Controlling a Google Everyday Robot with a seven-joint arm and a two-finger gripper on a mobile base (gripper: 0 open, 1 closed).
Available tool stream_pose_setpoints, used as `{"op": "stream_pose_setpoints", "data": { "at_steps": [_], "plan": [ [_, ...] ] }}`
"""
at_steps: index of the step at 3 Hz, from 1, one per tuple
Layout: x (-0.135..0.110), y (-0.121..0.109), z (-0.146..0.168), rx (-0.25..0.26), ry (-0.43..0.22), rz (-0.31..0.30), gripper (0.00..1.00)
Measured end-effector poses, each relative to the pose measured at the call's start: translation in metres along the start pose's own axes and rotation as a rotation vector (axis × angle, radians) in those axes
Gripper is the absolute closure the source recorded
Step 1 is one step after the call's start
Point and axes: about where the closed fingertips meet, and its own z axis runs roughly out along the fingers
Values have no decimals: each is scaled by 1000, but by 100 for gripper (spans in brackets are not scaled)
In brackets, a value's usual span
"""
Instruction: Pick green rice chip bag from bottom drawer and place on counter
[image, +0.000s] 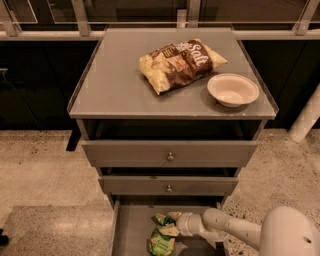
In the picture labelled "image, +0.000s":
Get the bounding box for black object at floor edge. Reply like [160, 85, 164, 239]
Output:
[0, 229, 9, 246]

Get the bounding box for brown salt chip bag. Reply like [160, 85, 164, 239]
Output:
[139, 39, 227, 95]

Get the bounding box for brass drawer knob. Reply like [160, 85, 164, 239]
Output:
[166, 185, 173, 193]
[167, 152, 175, 162]

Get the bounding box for brass top drawer knob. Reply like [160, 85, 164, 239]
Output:
[167, 152, 175, 162]

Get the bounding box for grey top drawer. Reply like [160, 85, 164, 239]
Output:
[82, 140, 257, 168]

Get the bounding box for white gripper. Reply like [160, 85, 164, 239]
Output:
[158, 212, 204, 237]

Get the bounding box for white paper bowl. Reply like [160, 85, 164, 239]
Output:
[207, 73, 260, 108]

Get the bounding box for white metal railing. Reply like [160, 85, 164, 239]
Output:
[0, 0, 320, 40]

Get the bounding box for green rice chip bag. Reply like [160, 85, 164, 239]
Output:
[149, 213, 177, 256]

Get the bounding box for grey drawer cabinet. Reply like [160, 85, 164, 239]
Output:
[66, 27, 279, 256]

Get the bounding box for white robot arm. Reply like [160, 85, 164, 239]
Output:
[160, 206, 320, 256]

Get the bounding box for brass middle drawer knob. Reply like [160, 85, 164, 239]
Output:
[166, 185, 173, 193]

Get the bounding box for grey middle drawer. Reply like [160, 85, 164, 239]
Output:
[98, 176, 239, 196]

